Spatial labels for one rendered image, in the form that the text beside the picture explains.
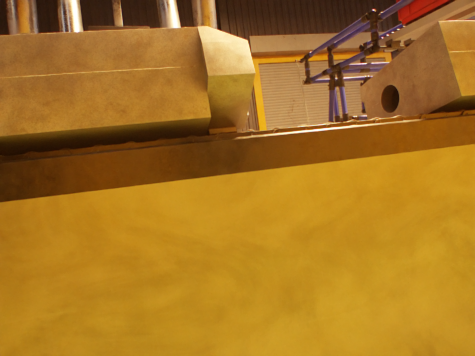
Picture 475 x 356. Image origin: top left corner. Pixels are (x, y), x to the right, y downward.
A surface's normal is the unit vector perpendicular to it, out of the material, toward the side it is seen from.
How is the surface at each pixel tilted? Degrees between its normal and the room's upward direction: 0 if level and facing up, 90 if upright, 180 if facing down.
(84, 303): 90
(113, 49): 80
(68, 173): 90
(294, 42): 90
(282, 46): 90
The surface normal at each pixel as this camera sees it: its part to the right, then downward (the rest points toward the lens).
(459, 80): 0.17, -0.21
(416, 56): -0.97, 0.12
